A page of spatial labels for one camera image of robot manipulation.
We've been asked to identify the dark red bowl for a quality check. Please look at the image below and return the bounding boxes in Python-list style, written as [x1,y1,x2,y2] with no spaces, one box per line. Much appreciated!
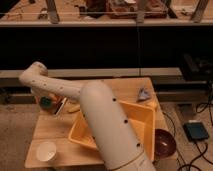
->
[155,129,176,158]

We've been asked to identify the white paper cup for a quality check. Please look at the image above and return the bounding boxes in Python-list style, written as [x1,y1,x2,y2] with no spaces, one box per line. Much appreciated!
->
[36,142,57,162]

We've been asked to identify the orange red bowl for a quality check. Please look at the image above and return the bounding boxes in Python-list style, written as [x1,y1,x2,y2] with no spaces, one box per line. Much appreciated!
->
[35,93,63,113]

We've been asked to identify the black box on shelf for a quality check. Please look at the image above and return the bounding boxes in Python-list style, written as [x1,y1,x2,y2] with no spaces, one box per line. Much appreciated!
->
[179,54,213,81]

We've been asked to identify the white black handled brush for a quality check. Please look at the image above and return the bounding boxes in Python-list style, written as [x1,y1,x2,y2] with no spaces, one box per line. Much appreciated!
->
[54,97,67,116]

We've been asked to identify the crumpled blue grey cloth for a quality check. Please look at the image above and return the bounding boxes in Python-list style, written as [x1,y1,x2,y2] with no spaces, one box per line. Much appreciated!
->
[137,88,151,102]

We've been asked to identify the yellow plastic tray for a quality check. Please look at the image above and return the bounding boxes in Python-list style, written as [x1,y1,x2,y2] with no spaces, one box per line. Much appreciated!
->
[68,101,155,161]

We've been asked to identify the yellow banana piece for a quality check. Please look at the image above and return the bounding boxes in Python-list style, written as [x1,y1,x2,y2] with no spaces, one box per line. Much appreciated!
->
[68,104,80,114]

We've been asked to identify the green sponge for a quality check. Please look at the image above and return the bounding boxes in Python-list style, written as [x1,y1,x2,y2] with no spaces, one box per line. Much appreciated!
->
[40,97,52,109]

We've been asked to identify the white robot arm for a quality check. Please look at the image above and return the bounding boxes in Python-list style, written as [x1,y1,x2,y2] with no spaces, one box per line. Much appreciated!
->
[19,62,156,171]

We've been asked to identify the black pedal cable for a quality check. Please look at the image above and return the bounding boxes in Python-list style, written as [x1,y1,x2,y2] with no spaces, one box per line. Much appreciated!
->
[162,109,213,171]

